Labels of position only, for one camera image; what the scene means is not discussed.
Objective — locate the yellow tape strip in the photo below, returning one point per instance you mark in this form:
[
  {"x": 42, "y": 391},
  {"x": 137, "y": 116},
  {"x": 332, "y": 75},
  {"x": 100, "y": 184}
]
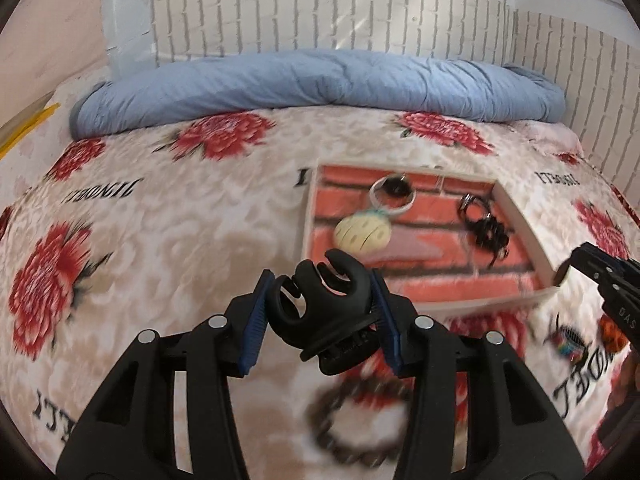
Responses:
[{"x": 27, "y": 127}]

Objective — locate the clear plastic sheet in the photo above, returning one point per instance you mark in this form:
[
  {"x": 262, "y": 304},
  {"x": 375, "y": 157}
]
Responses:
[{"x": 127, "y": 20}]

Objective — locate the pale pink pillow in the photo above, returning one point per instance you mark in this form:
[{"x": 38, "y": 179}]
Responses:
[{"x": 555, "y": 137}]

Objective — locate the black spiky hair clip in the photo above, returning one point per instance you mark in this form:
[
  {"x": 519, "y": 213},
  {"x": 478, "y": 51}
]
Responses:
[{"x": 487, "y": 237}]

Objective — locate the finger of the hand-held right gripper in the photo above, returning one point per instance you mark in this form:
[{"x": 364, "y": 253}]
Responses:
[{"x": 605, "y": 265}]

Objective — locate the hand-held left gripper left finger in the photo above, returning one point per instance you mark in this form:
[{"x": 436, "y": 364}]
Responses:
[{"x": 255, "y": 320}]

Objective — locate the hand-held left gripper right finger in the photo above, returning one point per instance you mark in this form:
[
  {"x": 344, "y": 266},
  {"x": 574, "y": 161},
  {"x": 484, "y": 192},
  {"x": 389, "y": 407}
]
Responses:
[{"x": 387, "y": 330}]

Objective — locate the cream face plush hair clip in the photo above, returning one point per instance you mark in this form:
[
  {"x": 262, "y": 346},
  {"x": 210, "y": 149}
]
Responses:
[{"x": 362, "y": 232}]

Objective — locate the black hair claw clip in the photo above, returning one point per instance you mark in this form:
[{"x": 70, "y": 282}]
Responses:
[{"x": 320, "y": 310}]

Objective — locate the orange fabric bow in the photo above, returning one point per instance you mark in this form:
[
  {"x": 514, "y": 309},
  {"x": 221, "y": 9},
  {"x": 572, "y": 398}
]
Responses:
[{"x": 612, "y": 335}]

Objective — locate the brick-pattern jewelry tray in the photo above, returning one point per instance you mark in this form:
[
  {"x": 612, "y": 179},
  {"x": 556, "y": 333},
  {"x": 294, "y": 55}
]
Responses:
[{"x": 430, "y": 280}]

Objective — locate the light wooden headboard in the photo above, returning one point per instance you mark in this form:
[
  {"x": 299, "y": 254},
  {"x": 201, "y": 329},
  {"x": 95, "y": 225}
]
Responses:
[{"x": 50, "y": 35}]

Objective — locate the rolled blue duvet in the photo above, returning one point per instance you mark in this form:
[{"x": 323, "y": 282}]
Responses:
[{"x": 300, "y": 85}]

